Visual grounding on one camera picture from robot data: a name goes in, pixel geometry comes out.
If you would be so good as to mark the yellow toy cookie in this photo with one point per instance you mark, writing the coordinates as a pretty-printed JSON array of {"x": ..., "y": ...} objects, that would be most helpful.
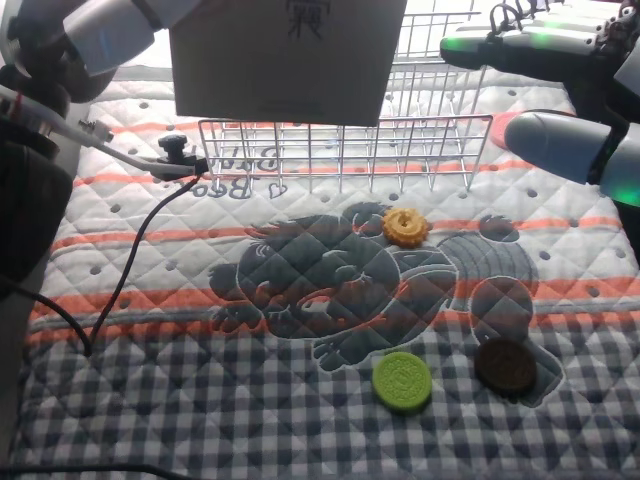
[{"x": 405, "y": 227}]

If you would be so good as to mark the quilt with printed bear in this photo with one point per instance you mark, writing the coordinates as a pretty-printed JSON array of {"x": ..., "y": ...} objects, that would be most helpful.
[{"x": 200, "y": 410}]

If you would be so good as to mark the beige book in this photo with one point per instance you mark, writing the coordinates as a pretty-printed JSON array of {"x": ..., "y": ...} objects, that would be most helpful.
[{"x": 280, "y": 75}]

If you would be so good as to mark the brown toy cookie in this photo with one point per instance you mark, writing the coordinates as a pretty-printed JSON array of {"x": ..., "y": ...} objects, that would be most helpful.
[{"x": 505, "y": 367}]

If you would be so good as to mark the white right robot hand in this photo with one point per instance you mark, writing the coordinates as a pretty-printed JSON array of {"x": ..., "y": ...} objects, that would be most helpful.
[{"x": 550, "y": 142}]

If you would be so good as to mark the green toy cookie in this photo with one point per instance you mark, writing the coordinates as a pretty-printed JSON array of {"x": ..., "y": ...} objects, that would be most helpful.
[{"x": 400, "y": 380}]

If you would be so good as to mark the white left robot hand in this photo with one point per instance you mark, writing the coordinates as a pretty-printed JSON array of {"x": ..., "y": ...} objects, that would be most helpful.
[{"x": 105, "y": 35}]

